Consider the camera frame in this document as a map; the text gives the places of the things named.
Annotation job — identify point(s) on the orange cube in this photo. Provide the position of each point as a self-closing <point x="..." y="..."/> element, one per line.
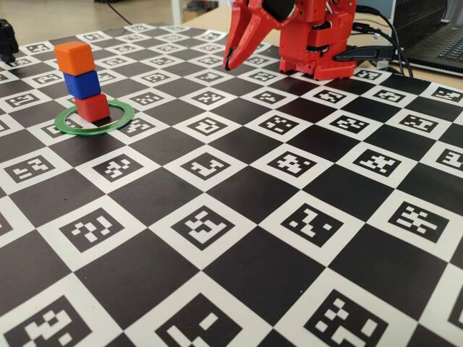
<point x="74" y="58"/>

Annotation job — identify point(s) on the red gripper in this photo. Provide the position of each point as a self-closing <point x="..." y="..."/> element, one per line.
<point x="249" y="30"/>

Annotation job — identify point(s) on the black white marker checkerboard mat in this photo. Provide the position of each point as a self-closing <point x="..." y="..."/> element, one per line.
<point x="235" y="289"/>

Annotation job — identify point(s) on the black camera stand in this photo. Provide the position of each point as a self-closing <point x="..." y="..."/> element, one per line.
<point x="7" y="39"/>

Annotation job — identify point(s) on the blue cube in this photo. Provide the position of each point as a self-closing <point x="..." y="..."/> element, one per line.
<point x="82" y="84"/>

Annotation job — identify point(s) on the black laptop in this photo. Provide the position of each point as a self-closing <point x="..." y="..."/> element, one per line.
<point x="427" y="29"/>

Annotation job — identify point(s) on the red cube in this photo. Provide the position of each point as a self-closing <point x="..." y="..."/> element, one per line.
<point x="92" y="108"/>

